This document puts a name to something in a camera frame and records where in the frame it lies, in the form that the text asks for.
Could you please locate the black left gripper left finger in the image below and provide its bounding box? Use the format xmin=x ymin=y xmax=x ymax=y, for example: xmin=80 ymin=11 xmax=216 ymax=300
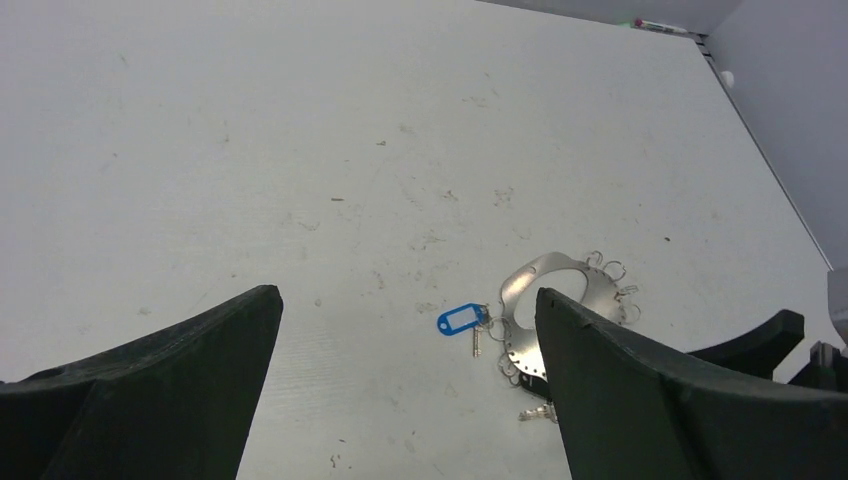
xmin=1 ymin=285 xmax=283 ymax=479

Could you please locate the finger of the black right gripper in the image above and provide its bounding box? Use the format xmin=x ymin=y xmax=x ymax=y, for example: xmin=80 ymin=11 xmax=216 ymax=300
xmin=689 ymin=309 xmax=805 ymax=380

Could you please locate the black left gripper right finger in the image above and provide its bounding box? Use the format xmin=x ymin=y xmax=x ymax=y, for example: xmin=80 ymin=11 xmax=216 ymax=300
xmin=535 ymin=288 xmax=847 ymax=479

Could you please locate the steel oval key holder plate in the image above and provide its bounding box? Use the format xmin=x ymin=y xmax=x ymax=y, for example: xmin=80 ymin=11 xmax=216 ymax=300
xmin=494 ymin=251 xmax=641 ymax=386

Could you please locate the blue key tag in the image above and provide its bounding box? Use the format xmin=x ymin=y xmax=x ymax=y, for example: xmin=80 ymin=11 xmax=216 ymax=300
xmin=436 ymin=303 xmax=488 ymax=336

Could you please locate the black key tag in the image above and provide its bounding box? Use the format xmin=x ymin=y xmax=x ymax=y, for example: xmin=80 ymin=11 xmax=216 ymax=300
xmin=518 ymin=372 xmax=552 ymax=401

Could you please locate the marker pen on rail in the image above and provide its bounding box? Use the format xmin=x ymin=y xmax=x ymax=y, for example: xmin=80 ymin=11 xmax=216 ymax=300
xmin=632 ymin=18 xmax=689 ymax=35

